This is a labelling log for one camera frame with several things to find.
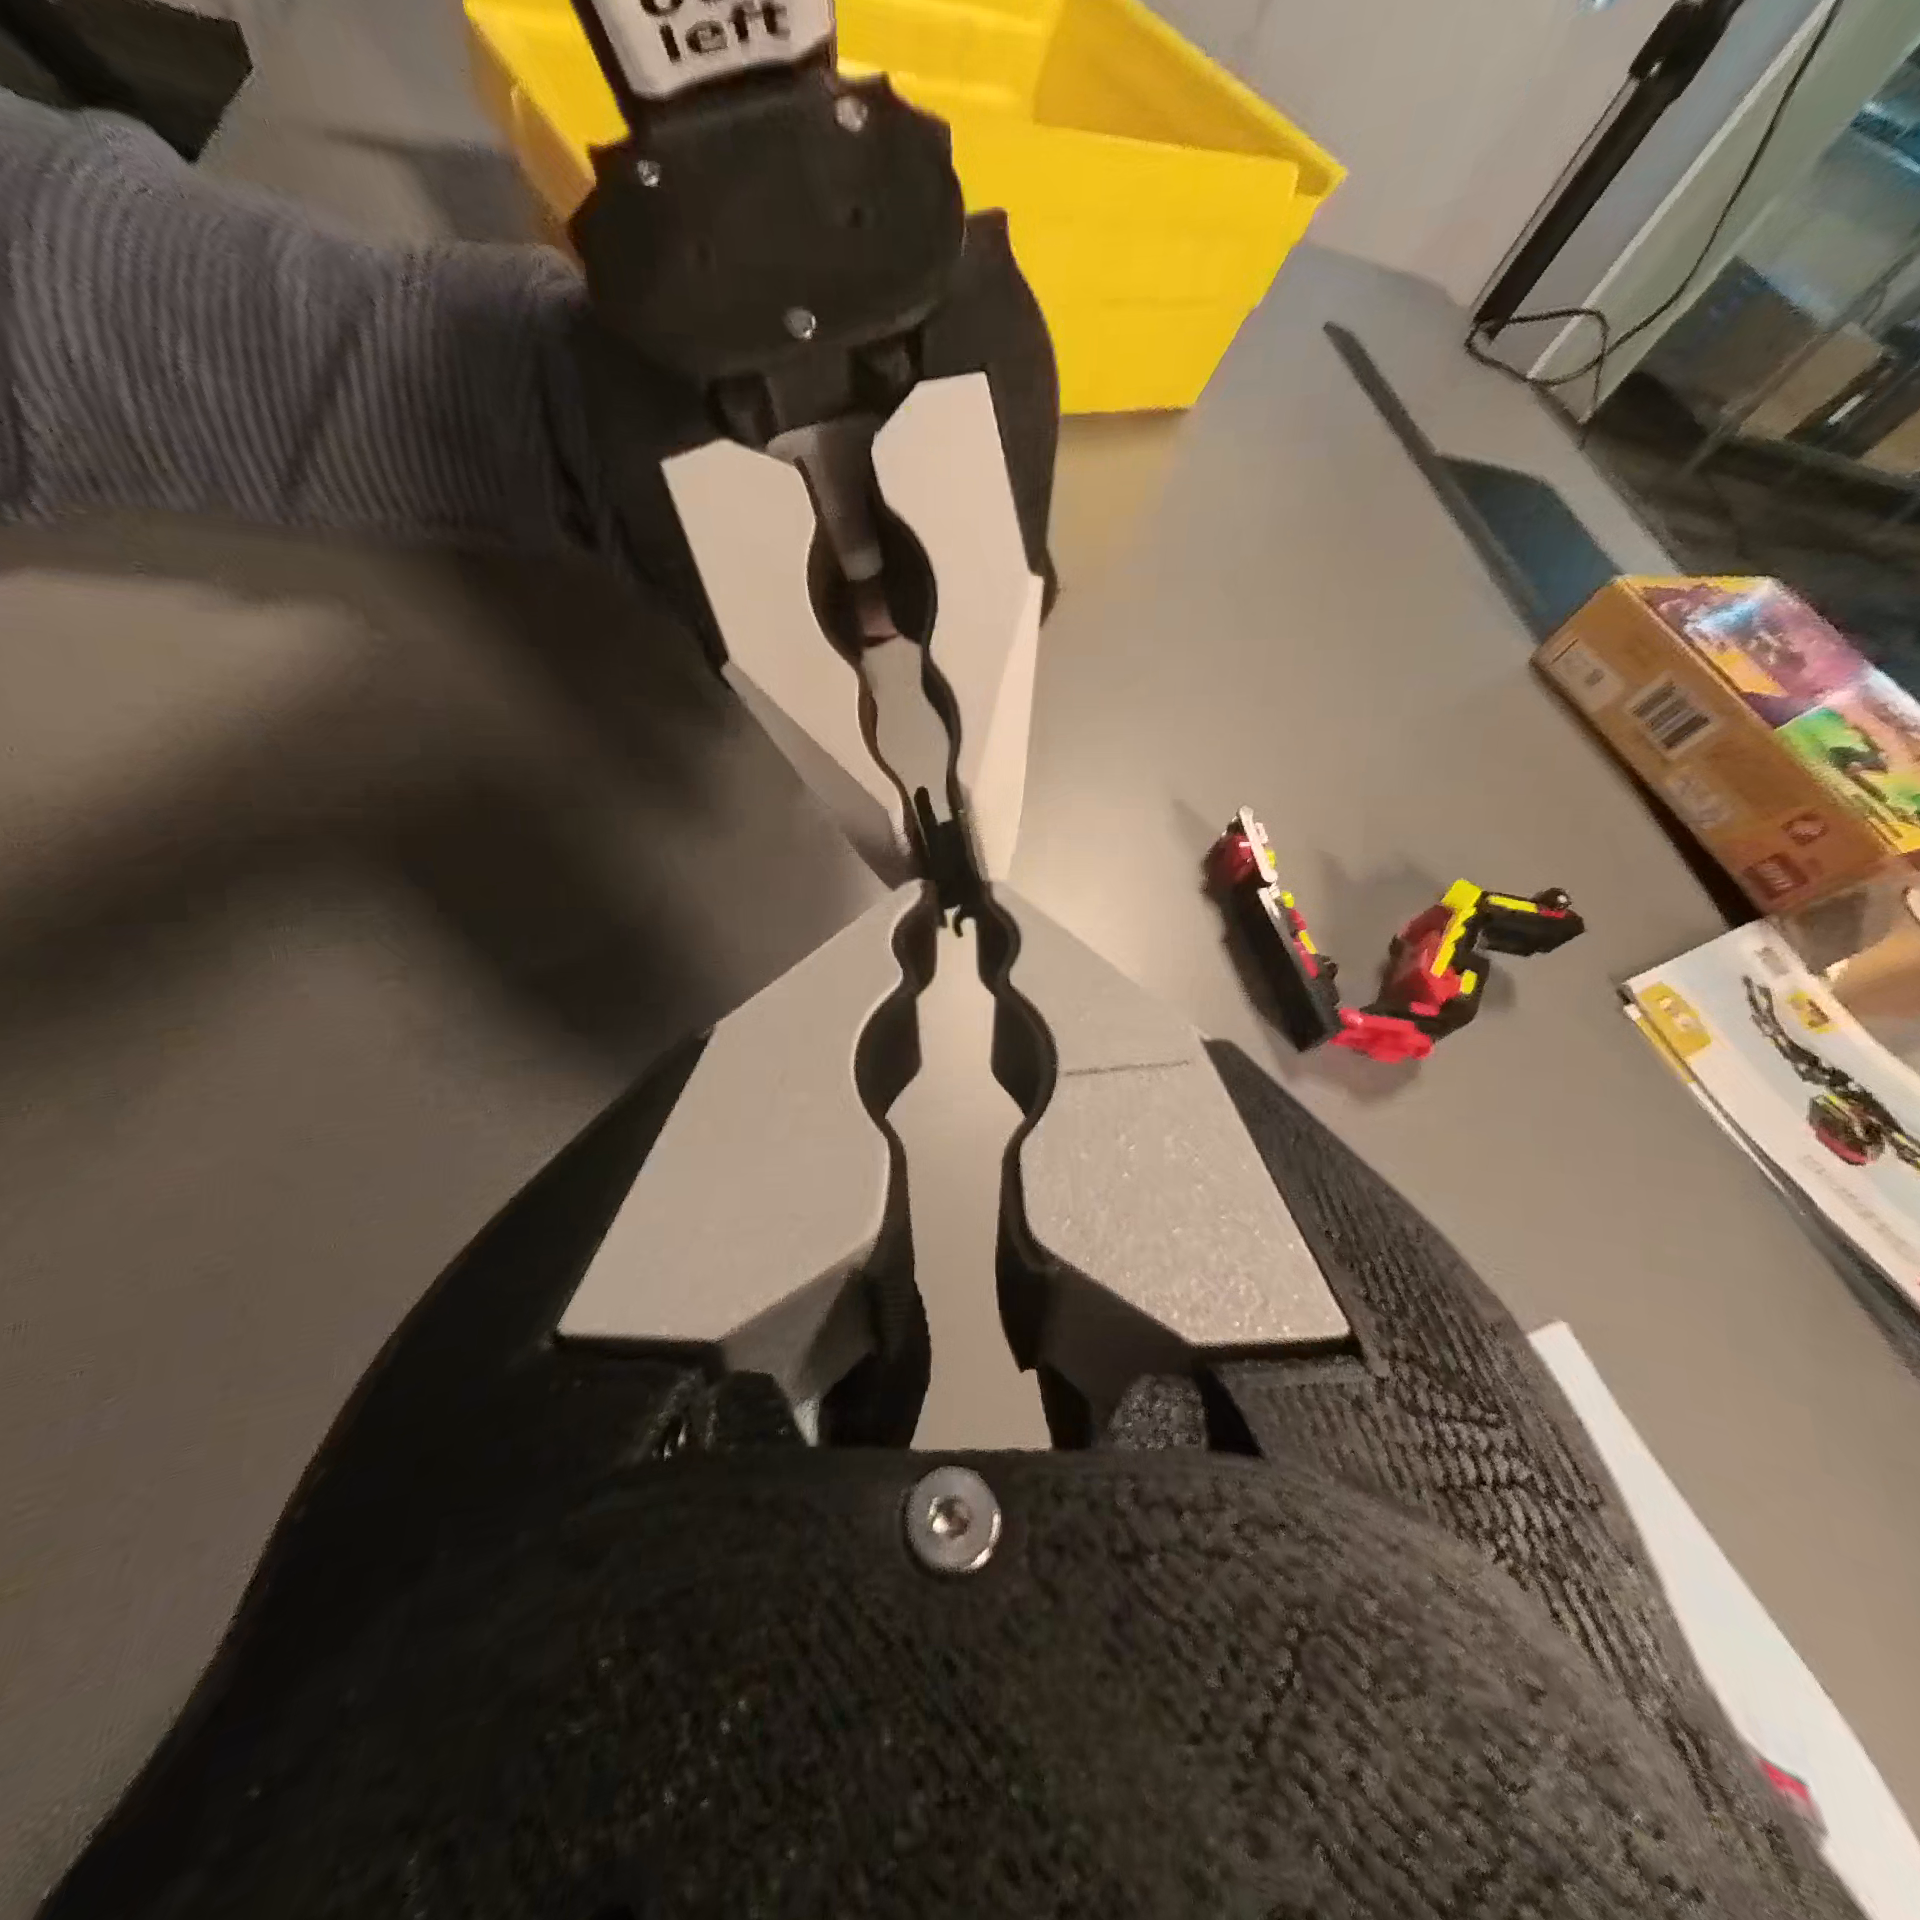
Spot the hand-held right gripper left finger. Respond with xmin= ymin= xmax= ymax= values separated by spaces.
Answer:
xmin=557 ymin=879 xmax=939 ymax=1445

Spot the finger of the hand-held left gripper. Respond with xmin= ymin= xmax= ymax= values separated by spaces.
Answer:
xmin=871 ymin=373 xmax=1046 ymax=887
xmin=661 ymin=431 xmax=923 ymax=888

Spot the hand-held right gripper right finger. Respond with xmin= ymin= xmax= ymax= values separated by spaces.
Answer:
xmin=967 ymin=885 xmax=1352 ymax=1445

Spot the black red yellow lego model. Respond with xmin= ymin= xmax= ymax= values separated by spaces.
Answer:
xmin=1200 ymin=807 xmax=1587 ymax=1068

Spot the yellow plastic bin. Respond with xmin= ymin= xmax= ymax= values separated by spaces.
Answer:
xmin=462 ymin=0 xmax=1348 ymax=415

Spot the person's left forearm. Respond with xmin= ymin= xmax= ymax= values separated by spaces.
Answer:
xmin=0 ymin=88 xmax=600 ymax=542

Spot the orange cardboard lego box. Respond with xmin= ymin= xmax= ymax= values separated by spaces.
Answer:
xmin=1534 ymin=573 xmax=1920 ymax=915

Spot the open instruction booklet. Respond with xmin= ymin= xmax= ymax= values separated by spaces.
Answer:
xmin=1521 ymin=1319 xmax=1920 ymax=1920

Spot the closed instruction booklet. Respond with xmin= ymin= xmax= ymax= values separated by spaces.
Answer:
xmin=1621 ymin=918 xmax=1920 ymax=1321

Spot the black stand pole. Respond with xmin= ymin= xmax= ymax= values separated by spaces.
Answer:
xmin=1470 ymin=0 xmax=1748 ymax=339

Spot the dark flat base plate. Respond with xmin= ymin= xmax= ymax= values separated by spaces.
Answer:
xmin=1324 ymin=320 xmax=1629 ymax=640

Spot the black cable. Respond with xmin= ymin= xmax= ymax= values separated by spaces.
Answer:
xmin=1463 ymin=151 xmax=1801 ymax=437

